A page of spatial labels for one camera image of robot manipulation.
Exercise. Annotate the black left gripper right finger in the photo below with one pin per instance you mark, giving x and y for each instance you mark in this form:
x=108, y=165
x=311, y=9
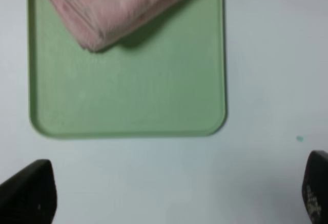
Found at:
x=314, y=187

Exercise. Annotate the pink fluffy towel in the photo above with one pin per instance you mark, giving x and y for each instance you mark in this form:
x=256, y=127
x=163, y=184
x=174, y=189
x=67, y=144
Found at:
x=96, y=24

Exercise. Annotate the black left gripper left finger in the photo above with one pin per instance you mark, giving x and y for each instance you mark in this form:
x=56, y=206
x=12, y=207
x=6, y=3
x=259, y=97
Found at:
x=30, y=196

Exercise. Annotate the green plastic tray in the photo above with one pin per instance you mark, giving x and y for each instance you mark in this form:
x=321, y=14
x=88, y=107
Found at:
x=168, y=78

